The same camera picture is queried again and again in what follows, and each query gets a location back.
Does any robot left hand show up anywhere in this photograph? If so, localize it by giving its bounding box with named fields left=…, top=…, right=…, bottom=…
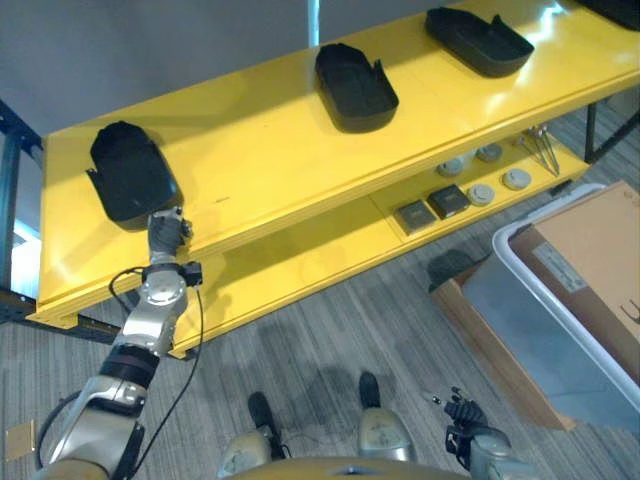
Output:
left=146, top=204, right=194, bottom=265

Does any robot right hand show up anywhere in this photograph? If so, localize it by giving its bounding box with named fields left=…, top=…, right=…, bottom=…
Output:
left=431, top=385, right=487, bottom=430

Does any black sole-shaped part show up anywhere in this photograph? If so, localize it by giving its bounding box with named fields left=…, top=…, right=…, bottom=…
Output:
left=425, top=6, right=536, bottom=79
left=85, top=120, right=183, bottom=233
left=314, top=42, right=400, bottom=135

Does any clear plastic storage box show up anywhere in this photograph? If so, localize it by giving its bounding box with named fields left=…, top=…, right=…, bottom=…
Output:
left=460, top=182, right=640, bottom=439

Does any yellow metal shelf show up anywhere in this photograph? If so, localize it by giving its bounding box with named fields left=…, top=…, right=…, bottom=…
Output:
left=25, top=0, right=640, bottom=360

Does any grey square box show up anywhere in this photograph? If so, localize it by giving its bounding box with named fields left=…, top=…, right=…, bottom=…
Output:
left=394, top=201, right=438, bottom=234

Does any brown cardboard box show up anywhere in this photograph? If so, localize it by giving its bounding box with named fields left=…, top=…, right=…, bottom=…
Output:
left=508, top=180, right=640, bottom=371

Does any black square box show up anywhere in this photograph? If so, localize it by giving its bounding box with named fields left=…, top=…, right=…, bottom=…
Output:
left=426, top=184, right=472, bottom=220

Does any robot right leg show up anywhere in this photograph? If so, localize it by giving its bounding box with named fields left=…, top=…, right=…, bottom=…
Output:
left=357, top=370, right=417, bottom=464

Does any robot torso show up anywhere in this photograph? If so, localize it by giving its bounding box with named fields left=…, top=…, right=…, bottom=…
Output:
left=34, top=454, right=476, bottom=480

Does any brass floor plate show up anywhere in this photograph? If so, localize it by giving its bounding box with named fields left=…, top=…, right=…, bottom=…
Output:
left=4, top=420, right=37, bottom=461

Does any grey vertical pole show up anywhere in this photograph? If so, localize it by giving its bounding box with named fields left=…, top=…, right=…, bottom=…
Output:
left=305, top=0, right=322, bottom=49

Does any bundle of metal rods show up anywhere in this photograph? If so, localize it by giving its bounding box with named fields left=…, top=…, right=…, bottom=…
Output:
left=514, top=125, right=561, bottom=177

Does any black metal table leg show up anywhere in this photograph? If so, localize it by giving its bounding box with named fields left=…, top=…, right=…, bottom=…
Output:
left=583, top=97, right=640, bottom=165

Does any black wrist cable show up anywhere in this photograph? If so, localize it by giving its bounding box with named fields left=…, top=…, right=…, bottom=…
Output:
left=108, top=266, right=205, bottom=480

